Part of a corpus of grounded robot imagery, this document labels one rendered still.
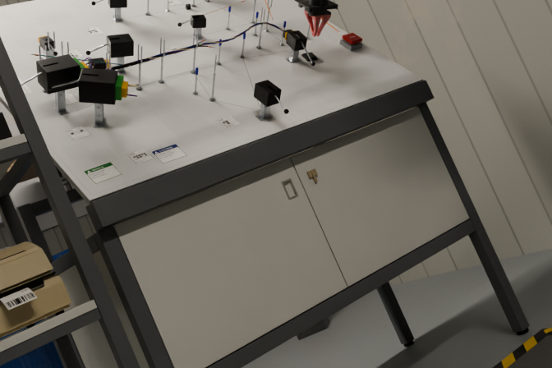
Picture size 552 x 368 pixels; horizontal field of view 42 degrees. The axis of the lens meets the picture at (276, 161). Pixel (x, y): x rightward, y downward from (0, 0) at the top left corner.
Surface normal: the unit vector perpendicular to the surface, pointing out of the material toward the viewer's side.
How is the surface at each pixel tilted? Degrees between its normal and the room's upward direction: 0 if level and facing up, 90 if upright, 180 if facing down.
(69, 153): 50
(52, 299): 90
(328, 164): 90
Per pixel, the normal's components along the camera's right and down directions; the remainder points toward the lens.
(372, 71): 0.12, -0.80
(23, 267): 0.39, -0.57
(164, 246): 0.50, -0.28
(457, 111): -0.75, 0.29
